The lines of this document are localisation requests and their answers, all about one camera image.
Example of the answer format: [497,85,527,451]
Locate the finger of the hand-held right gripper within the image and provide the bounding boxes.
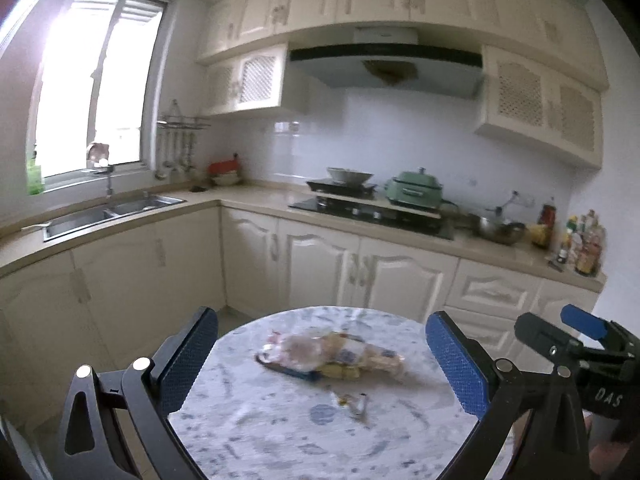
[514,311,608,368]
[560,303,640,358]

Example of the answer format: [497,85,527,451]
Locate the cream base cabinets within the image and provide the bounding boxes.
[0,200,606,411]

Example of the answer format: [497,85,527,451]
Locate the small crumpled wrapper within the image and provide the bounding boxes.
[332,392,371,418]

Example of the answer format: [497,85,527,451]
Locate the black range hood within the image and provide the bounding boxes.
[289,27,485,100]

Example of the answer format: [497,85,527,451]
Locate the pile of packaged food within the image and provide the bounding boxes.
[315,332,406,381]

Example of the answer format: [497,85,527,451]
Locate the green electric cooking pot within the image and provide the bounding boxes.
[384,166,446,207]

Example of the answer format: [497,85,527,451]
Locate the sliding glass window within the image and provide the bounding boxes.
[25,0,168,193]

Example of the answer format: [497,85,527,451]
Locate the small cream lattice door cabinet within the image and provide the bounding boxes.
[202,42,311,118]

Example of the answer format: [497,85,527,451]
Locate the metal wall utensil rack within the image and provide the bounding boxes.
[156,100,212,131]

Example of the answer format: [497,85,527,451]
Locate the utensil in mixing bowl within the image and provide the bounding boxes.
[495,190,521,216]

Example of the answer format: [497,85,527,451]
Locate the black glass gas stove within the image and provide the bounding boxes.
[288,196,456,240]

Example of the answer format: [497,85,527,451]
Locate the round marble table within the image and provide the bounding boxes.
[167,305,516,480]

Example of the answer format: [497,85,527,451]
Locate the metal kitchen faucet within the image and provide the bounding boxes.
[86,142,116,198]

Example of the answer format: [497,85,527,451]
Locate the beige kitchen countertop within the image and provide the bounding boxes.
[0,180,607,293]

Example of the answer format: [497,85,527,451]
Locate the large cream lattice door cabinet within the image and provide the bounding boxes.
[474,45,603,170]

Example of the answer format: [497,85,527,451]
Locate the stainless steel double sink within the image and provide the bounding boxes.
[42,194,187,242]

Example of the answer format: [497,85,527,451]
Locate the dark sauce bottle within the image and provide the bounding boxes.
[537,197,557,248]

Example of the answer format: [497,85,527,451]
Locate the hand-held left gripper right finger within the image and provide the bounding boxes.
[425,311,591,480]

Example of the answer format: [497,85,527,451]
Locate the metal wok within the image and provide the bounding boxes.
[326,166,375,184]

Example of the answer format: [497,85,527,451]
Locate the group of condiment bottles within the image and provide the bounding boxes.
[556,209,606,277]

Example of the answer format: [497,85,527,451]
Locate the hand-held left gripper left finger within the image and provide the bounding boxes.
[57,306,221,480]

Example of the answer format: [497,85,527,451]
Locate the stainless steel mixing bowl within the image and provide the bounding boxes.
[472,212,527,246]

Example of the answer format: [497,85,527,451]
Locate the green dish soap bottle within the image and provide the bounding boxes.
[27,155,45,196]

